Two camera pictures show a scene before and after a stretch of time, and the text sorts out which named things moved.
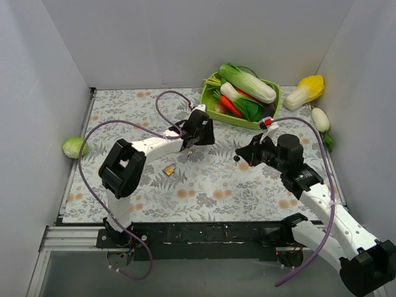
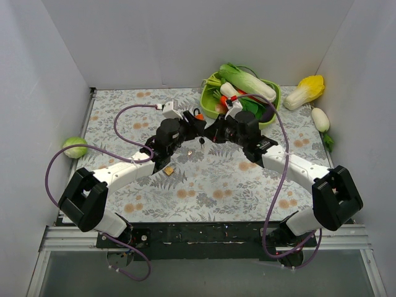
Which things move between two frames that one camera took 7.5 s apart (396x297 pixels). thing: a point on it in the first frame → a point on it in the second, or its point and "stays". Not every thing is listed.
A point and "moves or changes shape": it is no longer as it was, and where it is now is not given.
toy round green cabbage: (72, 146) stays
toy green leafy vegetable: (251, 109) stays
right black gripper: (253, 151) → (220, 130)
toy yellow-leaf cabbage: (310, 89) stays
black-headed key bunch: (236, 159) moves or changes shape
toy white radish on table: (322, 121) stays
